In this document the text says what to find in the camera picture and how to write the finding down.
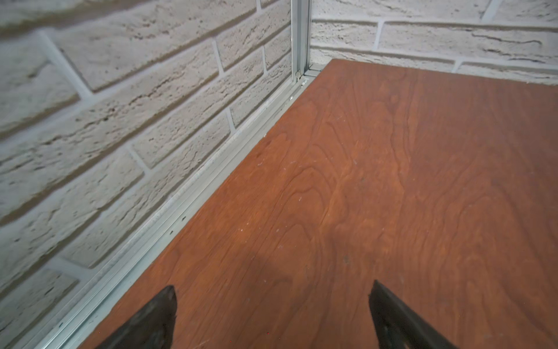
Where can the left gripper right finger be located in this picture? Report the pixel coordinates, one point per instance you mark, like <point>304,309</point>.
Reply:
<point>398,326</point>

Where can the left corner aluminium post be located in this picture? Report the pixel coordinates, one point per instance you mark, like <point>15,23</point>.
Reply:
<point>300,37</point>

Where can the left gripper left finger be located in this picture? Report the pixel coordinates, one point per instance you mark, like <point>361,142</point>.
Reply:
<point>151,327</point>

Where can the side wall aluminium floor rail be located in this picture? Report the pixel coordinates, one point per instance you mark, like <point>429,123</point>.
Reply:
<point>78,318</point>

